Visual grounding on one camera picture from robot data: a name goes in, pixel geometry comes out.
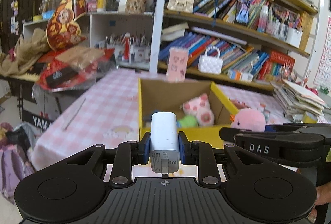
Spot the pink sticker cylinder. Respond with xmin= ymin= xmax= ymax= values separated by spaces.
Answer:
xmin=166 ymin=47 xmax=189 ymax=82

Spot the orange white medicine box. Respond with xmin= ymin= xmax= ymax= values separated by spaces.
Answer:
xmin=227 ymin=69 xmax=253 ymax=82

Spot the white charger adapter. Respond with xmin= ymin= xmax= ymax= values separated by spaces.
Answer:
xmin=149 ymin=112 xmax=180 ymax=174

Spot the stack of paper booklets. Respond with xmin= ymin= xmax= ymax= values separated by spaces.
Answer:
xmin=270 ymin=80 xmax=329 ymax=123

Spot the red dictionary book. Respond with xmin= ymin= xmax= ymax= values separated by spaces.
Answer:
xmin=269 ymin=50 xmax=295 ymax=67

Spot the cream quilted handbag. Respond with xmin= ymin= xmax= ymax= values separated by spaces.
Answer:
xmin=167 ymin=0 xmax=194 ymax=13

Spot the white quilted pearl handbag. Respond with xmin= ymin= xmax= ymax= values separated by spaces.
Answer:
xmin=198 ymin=45 xmax=223 ymax=75

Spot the pink pig plush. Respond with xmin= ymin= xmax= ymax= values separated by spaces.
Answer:
xmin=182 ymin=93 xmax=215 ymax=127

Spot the brown cloth pile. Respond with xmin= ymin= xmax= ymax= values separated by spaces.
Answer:
xmin=1 ymin=28 xmax=50 ymax=77

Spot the red gold fortune decoration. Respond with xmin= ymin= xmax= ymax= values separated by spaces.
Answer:
xmin=46 ymin=0 xmax=87 ymax=51

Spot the purple backpack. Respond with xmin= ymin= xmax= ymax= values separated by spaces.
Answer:
xmin=1 ymin=123 xmax=34 ymax=203

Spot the yellow cardboard box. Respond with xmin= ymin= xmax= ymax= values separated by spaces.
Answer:
xmin=138 ymin=79 xmax=239 ymax=148

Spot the clear plastic bag pile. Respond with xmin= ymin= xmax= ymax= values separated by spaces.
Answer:
xmin=35 ymin=45 xmax=117 ymax=92

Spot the wooden bookshelf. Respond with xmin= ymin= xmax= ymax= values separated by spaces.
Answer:
xmin=150 ymin=0 xmax=319 ymax=91

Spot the pink duck plush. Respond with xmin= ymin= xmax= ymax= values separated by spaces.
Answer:
xmin=231 ymin=108 xmax=266 ymax=132

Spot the colourful hair clip holder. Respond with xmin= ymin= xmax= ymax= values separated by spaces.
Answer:
xmin=280 ymin=64 xmax=297 ymax=83

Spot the green blue toy bottle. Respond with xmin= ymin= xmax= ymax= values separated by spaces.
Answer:
xmin=177 ymin=115 xmax=199 ymax=128

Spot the grey ruler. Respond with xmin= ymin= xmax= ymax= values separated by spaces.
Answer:
xmin=62 ymin=98 xmax=86 ymax=131

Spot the pink checkered tablecloth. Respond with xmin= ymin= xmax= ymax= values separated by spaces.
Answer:
xmin=31 ymin=69 xmax=289 ymax=171

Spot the white pen organiser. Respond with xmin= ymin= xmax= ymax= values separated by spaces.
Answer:
xmin=93 ymin=40 xmax=150 ymax=63

